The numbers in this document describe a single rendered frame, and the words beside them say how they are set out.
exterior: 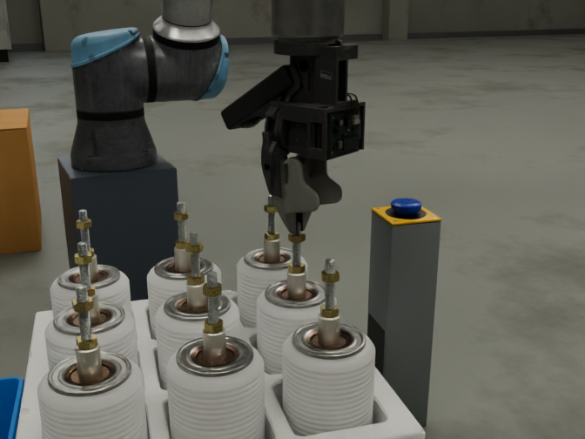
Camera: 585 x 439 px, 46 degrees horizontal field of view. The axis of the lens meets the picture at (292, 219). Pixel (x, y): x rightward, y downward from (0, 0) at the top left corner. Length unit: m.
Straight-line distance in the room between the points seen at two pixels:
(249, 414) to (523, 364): 0.65
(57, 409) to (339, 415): 0.27
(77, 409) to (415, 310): 0.47
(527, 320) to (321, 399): 0.76
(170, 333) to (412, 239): 0.33
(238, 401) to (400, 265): 0.33
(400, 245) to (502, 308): 0.56
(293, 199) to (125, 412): 0.28
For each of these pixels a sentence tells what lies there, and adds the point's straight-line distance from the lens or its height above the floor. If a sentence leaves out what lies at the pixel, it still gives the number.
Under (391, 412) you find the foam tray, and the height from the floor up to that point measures 0.18.
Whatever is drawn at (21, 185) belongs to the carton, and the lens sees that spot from 1.71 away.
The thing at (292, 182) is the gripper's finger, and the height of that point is 0.40.
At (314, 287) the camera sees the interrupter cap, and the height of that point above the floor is 0.25.
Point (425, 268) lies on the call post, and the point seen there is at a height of 0.25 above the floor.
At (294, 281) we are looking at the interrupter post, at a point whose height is 0.27.
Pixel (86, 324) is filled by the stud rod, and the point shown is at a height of 0.30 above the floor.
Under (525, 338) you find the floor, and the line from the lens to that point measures 1.32.
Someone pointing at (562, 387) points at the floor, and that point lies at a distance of 1.19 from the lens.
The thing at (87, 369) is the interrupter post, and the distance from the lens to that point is 0.67.
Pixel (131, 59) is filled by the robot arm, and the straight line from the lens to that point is 1.21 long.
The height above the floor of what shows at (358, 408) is 0.20.
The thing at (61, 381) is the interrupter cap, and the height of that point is 0.25.
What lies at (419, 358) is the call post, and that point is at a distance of 0.97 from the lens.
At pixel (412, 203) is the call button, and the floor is 0.33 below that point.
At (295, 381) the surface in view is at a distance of 0.70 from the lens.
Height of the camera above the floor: 0.59
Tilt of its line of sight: 18 degrees down
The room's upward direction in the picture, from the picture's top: straight up
